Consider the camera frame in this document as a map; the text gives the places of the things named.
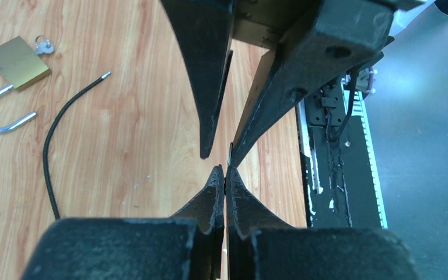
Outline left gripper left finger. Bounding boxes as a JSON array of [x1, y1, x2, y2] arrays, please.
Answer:
[[171, 165, 224, 279]]

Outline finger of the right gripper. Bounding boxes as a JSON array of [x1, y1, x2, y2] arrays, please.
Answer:
[[229, 1, 395, 167], [161, 0, 235, 159]]

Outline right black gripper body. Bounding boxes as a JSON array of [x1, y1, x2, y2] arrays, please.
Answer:
[[232, 1, 324, 51]]

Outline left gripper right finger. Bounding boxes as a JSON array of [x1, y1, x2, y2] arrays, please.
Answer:
[[226, 166, 293, 279]]

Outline small metal key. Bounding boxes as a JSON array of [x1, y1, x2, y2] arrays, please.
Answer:
[[35, 35, 55, 55]]

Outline brass padlock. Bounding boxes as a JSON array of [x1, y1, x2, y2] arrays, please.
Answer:
[[0, 36, 51, 134]]

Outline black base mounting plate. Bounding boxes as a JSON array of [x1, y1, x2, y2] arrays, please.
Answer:
[[296, 76, 388, 229]]

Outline black cable with plug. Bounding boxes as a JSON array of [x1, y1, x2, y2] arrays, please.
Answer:
[[42, 71, 112, 221]]

